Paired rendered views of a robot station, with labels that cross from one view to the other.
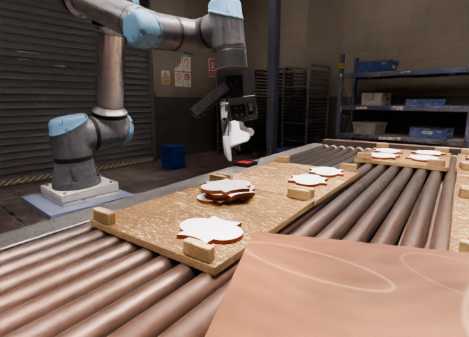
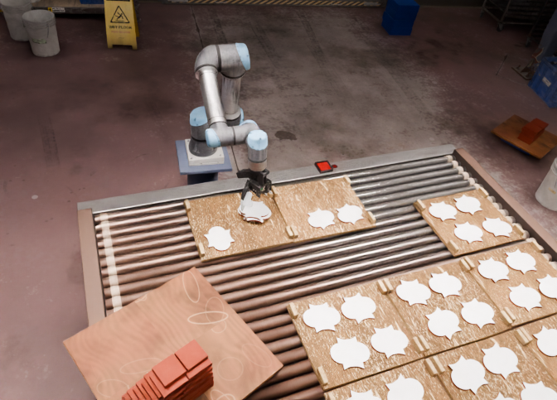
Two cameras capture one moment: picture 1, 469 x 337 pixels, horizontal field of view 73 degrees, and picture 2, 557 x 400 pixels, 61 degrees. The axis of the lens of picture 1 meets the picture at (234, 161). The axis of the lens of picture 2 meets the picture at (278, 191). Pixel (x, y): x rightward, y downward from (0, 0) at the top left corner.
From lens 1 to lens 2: 1.57 m
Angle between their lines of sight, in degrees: 40
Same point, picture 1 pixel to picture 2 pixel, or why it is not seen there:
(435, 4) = not seen: outside the picture
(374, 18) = not seen: outside the picture
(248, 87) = (260, 180)
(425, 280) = (205, 305)
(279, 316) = (168, 293)
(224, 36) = (250, 156)
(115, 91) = (230, 105)
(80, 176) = (201, 150)
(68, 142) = (197, 131)
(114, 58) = (230, 90)
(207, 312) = not seen: hidden behind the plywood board
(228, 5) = (254, 143)
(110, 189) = (218, 160)
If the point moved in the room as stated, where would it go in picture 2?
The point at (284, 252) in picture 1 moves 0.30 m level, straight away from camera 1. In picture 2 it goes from (191, 279) to (249, 238)
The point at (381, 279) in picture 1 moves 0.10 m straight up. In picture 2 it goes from (197, 299) to (197, 281)
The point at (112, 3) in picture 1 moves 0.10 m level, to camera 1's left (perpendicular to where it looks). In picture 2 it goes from (208, 108) to (189, 98)
